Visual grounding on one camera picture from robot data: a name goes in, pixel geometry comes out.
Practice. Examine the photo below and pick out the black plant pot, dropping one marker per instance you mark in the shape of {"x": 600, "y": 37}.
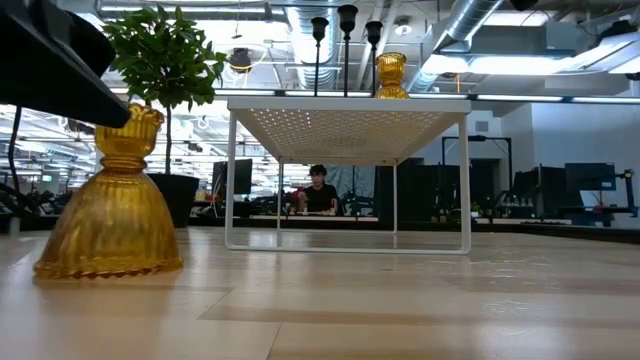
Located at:
{"x": 182, "y": 200}

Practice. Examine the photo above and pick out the white ceiling detector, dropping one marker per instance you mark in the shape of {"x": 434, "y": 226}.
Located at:
{"x": 403, "y": 27}

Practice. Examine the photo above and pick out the silver slanted ceiling duct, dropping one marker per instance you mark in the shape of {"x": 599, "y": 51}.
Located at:
{"x": 470, "y": 15}

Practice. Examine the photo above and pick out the black background robot arm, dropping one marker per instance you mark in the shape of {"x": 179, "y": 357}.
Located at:
{"x": 360, "y": 205}

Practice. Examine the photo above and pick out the black computer monitor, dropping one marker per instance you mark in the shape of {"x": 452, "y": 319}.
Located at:
{"x": 240, "y": 175}

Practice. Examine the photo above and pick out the blue equipment stand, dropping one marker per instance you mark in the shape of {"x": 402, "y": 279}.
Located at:
{"x": 627, "y": 190}

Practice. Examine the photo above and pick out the tall black candlestick holder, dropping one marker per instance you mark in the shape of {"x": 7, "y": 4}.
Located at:
{"x": 373, "y": 30}
{"x": 318, "y": 27}
{"x": 346, "y": 17}

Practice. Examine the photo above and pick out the amber ribbed glass candle holder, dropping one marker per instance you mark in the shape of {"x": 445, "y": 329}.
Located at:
{"x": 391, "y": 67}
{"x": 115, "y": 220}

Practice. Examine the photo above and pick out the dark wide monitor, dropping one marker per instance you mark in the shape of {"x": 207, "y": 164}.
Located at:
{"x": 590, "y": 176}

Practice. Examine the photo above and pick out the black round ceiling fixture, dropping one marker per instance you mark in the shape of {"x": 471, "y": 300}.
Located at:
{"x": 240, "y": 60}

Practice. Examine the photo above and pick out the silver ribbed ceiling duct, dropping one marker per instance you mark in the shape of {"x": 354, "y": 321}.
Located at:
{"x": 305, "y": 60}

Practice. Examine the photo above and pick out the person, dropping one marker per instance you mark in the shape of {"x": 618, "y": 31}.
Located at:
{"x": 320, "y": 197}

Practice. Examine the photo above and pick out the green leafy indoor tree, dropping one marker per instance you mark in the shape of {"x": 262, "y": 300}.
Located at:
{"x": 165, "y": 60}

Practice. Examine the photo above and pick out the white perforated metal shelf rack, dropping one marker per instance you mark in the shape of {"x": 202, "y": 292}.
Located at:
{"x": 350, "y": 104}

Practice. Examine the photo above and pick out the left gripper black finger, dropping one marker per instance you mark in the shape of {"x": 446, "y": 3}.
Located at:
{"x": 95, "y": 47}
{"x": 40, "y": 65}

